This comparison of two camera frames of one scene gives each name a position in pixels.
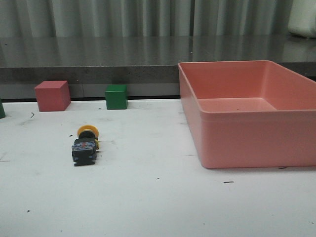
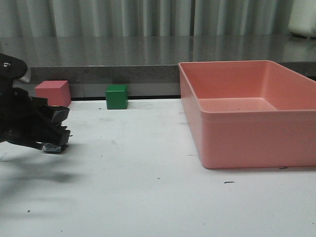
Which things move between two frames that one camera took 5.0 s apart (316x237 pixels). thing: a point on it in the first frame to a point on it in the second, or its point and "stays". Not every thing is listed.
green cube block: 116,97 stays
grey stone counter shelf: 148,64 stays
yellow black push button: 84,148 to 51,148
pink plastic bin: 250,113 stays
